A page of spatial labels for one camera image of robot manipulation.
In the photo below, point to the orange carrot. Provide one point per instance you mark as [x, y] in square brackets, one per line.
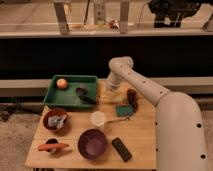
[45, 147]

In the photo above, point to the purple bowl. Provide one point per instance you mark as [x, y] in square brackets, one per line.
[92, 144]

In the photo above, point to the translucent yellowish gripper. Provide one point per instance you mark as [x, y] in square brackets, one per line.
[111, 88]

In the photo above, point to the black machine in background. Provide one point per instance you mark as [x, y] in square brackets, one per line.
[170, 13]

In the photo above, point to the white cup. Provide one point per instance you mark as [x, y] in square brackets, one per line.
[98, 118]

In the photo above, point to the black rectangular remote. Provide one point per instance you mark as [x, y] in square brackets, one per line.
[121, 149]

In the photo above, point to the black tool in tray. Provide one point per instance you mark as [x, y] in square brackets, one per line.
[82, 94]

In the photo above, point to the small dark cup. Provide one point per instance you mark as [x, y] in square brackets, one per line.
[51, 141]

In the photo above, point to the crumpled grey wrapper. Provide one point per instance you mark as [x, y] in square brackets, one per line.
[56, 122]

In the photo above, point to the green sponge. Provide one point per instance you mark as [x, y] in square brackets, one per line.
[124, 110]

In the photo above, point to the brown bowl with wrapper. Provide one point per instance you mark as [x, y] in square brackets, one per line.
[54, 112]

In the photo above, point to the orange round fruit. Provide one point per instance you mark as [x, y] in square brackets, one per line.
[62, 83]

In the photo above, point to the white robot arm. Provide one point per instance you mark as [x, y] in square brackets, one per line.
[180, 138]

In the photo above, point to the green plastic tray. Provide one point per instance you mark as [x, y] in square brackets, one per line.
[68, 98]

